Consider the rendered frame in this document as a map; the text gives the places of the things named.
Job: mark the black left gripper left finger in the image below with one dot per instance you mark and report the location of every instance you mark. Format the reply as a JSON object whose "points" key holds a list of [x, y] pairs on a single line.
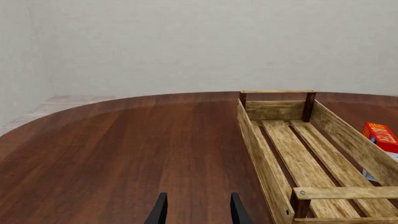
{"points": [[159, 212]]}

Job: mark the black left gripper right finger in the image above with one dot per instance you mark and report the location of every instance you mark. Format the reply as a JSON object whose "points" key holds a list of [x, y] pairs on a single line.
{"points": [[238, 212]]}

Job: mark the wooden slat tray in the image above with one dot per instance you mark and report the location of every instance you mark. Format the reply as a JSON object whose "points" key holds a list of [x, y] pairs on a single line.
{"points": [[304, 158]]}

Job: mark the red butter box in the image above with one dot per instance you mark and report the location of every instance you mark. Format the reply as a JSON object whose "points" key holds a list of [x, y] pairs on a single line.
{"points": [[382, 137]]}

